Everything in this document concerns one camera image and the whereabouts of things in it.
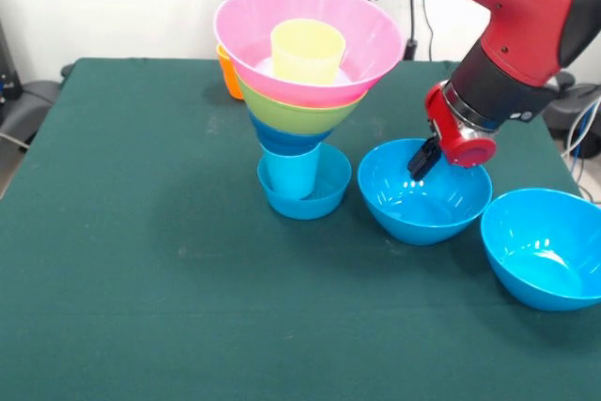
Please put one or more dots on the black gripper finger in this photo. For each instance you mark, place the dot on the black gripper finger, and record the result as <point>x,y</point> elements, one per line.
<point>425,168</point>
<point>418,157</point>

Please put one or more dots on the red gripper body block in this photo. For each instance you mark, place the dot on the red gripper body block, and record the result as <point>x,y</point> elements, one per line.
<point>446,133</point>

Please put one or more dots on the large blue bowl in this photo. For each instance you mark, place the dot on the large blue bowl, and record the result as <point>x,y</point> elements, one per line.
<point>540,279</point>
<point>422,222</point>

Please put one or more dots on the small ribbed blue bowl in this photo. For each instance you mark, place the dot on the small ribbed blue bowl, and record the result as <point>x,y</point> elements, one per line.
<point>333,199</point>

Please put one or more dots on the large pink bowl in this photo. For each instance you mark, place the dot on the large pink bowl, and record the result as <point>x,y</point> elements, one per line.
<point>371,44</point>

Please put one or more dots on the lime green bowl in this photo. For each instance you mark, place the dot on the lime green bowl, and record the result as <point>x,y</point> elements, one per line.
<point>300,117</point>

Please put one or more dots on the light blue cup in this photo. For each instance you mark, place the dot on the light blue cup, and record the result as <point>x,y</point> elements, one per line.
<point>291,175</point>

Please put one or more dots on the small dark blue bowl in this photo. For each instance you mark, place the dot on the small dark blue bowl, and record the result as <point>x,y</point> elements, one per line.
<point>288,140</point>

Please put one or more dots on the yellow ribbed cup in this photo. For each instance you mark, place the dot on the yellow ribbed cup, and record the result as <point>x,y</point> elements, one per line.
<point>305,53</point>

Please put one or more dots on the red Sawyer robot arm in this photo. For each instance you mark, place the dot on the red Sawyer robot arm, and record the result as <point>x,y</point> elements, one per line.
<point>516,20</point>

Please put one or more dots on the black equipment base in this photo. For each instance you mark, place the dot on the black equipment base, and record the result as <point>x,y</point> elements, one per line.
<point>28,100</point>
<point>568,114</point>

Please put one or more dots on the orange cup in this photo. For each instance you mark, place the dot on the orange cup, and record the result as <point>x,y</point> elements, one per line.
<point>229,77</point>

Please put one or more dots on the dark green table cloth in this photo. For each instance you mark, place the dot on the dark green table cloth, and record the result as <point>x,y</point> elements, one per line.
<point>188,279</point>

